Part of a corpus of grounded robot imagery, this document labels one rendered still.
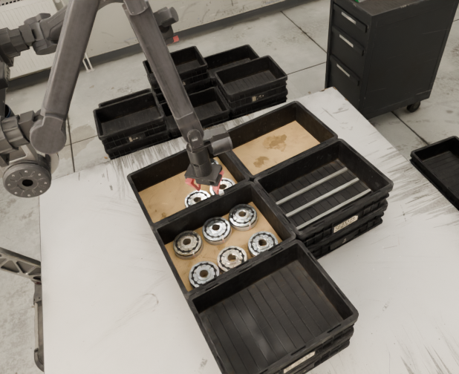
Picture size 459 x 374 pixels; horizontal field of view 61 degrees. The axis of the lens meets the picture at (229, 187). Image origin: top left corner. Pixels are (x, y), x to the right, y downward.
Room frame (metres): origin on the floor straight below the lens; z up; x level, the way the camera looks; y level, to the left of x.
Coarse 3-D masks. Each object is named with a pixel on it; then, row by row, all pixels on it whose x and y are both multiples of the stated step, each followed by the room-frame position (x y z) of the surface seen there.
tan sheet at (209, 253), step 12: (252, 204) 0.93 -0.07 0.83; (228, 216) 0.90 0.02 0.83; (264, 228) 0.81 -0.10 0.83; (204, 240) 0.81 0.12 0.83; (228, 240) 0.79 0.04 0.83; (240, 240) 0.78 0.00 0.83; (168, 252) 0.79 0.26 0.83; (204, 252) 0.76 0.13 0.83; (216, 252) 0.75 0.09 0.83; (180, 264) 0.73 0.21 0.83; (192, 264) 0.72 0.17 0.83; (216, 264) 0.70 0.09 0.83; (180, 276) 0.68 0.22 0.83; (204, 276) 0.67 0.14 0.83; (192, 288) 0.63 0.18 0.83
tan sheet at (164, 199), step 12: (168, 180) 1.14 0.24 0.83; (180, 180) 1.12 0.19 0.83; (144, 192) 1.10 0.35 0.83; (156, 192) 1.08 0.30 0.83; (168, 192) 1.07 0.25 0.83; (180, 192) 1.06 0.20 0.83; (144, 204) 1.03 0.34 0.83; (156, 204) 1.02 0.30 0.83; (168, 204) 1.01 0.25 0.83; (180, 204) 1.00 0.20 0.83; (156, 216) 0.96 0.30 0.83
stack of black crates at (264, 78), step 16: (240, 64) 2.30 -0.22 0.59; (256, 64) 2.32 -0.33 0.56; (272, 64) 2.27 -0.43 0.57; (224, 80) 2.27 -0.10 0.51; (240, 80) 2.27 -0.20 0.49; (256, 80) 2.24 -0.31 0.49; (272, 80) 2.05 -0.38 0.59; (224, 96) 2.12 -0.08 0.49; (240, 96) 2.01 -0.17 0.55; (256, 96) 2.02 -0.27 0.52; (272, 96) 2.04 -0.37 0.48; (240, 112) 2.00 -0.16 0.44
